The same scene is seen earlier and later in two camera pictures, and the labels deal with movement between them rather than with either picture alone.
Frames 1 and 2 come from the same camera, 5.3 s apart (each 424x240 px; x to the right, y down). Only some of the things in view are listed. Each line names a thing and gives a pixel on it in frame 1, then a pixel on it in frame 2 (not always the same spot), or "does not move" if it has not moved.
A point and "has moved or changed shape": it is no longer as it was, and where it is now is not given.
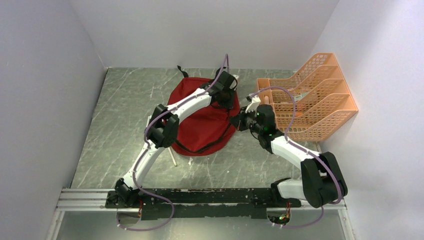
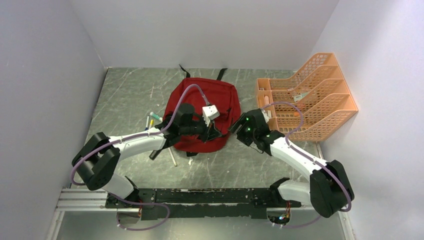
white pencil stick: [174, 162] does not move
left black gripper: [229, 105] -> [210, 132]
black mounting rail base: [198, 204] does not move
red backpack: [206, 128] has moved or changed shape
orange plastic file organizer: [322, 100] does not move
